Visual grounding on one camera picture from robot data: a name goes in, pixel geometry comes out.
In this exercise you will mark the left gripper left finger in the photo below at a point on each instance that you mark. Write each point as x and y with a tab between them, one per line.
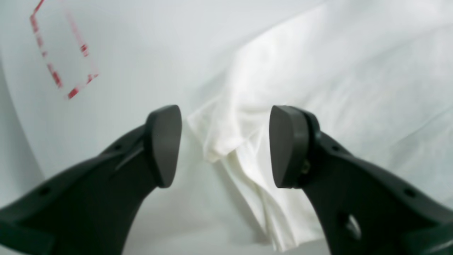
89	208

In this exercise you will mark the white printed t-shirt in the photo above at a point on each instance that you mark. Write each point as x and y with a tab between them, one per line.
378	76

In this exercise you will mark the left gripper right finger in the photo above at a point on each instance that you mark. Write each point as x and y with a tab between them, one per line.
362	208

